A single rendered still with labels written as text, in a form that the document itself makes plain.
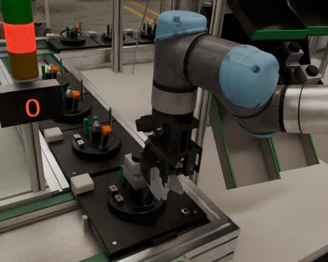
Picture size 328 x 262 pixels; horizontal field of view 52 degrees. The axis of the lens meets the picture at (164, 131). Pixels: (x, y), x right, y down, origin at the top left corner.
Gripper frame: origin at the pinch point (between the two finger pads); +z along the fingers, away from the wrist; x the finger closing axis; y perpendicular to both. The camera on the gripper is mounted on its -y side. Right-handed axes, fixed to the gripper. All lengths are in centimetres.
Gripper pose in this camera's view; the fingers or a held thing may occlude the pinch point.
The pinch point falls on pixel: (159, 192)
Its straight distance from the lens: 69.4
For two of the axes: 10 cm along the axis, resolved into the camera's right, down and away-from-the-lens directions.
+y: 5.1, 4.6, -7.3
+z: -0.7, 8.7, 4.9
